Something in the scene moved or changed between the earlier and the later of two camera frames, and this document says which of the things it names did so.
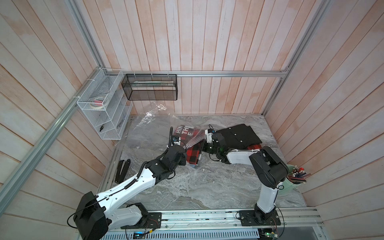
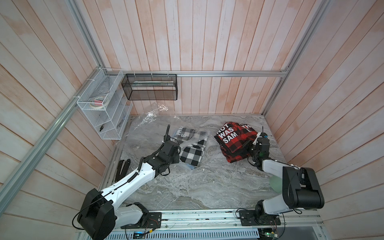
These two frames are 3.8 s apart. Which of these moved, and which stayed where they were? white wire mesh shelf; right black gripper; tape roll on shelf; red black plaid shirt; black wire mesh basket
Moved: right black gripper
Stayed: red black plaid shirt; black wire mesh basket; white wire mesh shelf; tape roll on shelf
